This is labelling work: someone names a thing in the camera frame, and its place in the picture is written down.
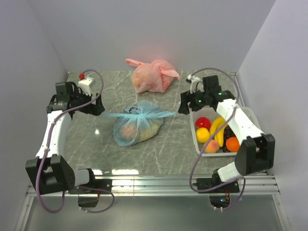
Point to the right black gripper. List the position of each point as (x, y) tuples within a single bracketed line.
[(186, 97)]

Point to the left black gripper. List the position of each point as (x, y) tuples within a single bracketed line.
[(95, 109)]

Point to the blue plastic bag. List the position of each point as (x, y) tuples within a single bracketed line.
[(138, 123)]

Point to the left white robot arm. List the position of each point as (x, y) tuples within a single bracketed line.
[(48, 171)]

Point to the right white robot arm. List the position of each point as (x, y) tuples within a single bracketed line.
[(256, 152)]

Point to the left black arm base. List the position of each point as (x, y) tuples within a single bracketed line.
[(101, 186)]

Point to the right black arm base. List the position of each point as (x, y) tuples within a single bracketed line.
[(220, 198)]

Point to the red fake apple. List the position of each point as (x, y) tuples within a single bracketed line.
[(203, 122)]

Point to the pink tied plastic bag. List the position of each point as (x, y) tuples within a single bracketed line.
[(153, 77)]

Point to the yellow fake banana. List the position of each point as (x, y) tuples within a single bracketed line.
[(217, 126)]

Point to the yellow fake orange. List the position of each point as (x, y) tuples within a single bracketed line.
[(202, 135)]

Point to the dark fake grape bunch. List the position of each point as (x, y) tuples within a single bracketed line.
[(228, 133)]

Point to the fake peach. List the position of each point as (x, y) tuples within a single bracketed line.
[(212, 147)]

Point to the white plastic basket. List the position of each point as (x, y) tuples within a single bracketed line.
[(212, 115)]

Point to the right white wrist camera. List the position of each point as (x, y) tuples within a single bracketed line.
[(193, 80)]

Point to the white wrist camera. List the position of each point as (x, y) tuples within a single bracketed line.
[(193, 80), (86, 85)]

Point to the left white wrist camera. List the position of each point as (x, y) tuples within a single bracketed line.
[(86, 85)]

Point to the aluminium rail frame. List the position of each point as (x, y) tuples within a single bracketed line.
[(150, 185)]

